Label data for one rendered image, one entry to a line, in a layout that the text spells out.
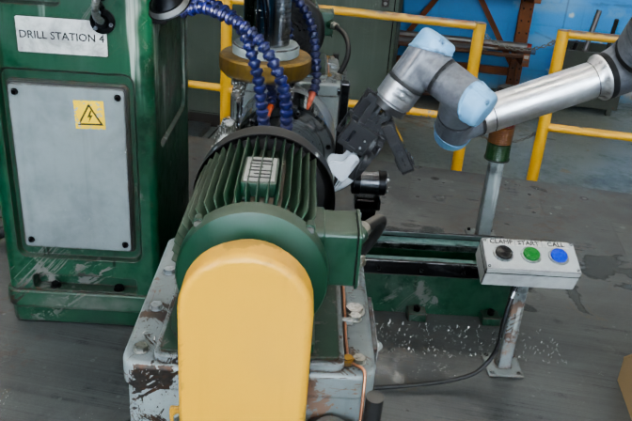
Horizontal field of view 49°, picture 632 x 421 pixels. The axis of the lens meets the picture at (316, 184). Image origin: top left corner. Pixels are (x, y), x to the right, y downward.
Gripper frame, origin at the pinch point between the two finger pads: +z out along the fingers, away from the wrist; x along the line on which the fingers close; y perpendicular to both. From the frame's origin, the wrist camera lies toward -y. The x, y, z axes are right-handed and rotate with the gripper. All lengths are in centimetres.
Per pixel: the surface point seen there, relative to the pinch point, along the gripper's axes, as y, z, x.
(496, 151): -36, -18, -33
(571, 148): -214, 3, -329
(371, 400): 4, -7, 70
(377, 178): -10.8, -0.2, -17.6
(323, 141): 2.5, 2.2, -27.1
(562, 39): -105, -50, -206
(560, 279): -36.2, -14.6, 22.2
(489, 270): -24.2, -9.4, 22.8
